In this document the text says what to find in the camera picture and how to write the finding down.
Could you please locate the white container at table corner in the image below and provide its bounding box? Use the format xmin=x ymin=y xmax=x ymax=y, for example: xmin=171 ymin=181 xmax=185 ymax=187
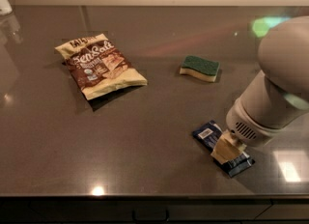
xmin=0 ymin=0 xmax=13 ymax=15

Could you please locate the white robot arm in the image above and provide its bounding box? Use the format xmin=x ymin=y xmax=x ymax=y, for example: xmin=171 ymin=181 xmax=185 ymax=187
xmin=211 ymin=16 xmax=309 ymax=164

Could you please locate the dark blue rxbar wrapper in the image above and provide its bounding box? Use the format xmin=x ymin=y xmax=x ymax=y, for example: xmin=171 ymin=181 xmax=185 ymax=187
xmin=192 ymin=120 xmax=255 ymax=178

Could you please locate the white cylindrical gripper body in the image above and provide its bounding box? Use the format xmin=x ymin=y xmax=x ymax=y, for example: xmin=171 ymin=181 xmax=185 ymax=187
xmin=226 ymin=98 xmax=284 ymax=147

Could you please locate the green and yellow sponge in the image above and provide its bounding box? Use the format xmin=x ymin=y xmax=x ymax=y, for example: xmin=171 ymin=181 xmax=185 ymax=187
xmin=180 ymin=55 xmax=220 ymax=82

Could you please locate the brown sea salt chip bag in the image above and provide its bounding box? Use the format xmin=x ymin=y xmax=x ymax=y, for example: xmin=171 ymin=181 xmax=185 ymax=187
xmin=56 ymin=34 xmax=148 ymax=100

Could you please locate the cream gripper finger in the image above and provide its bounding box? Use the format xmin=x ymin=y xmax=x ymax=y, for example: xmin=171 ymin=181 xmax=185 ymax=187
xmin=211 ymin=139 xmax=246 ymax=164
xmin=222 ymin=129 xmax=239 ymax=145

